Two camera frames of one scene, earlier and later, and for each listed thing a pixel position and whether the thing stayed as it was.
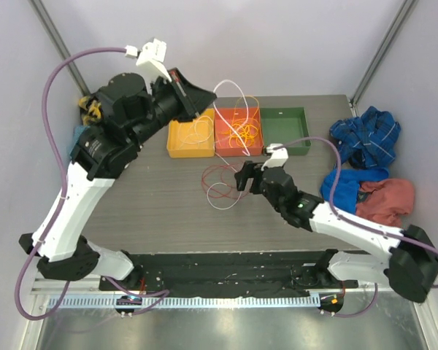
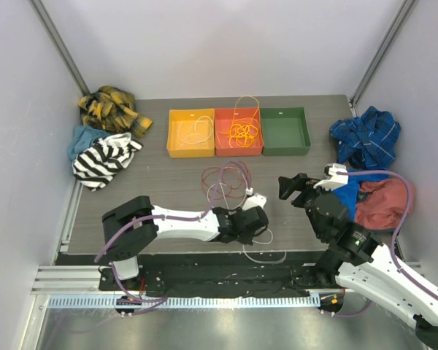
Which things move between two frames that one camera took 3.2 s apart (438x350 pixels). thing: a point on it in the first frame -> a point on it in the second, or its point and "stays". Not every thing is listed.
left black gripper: (196, 100) -> (247, 239)
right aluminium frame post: (381, 54) stays
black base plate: (234, 273) stays
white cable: (239, 135) -> (252, 260)
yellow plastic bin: (195, 138) stays
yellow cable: (242, 131) stays
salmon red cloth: (390, 199) stays
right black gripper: (250, 170) -> (299, 183)
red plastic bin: (247, 122) stays
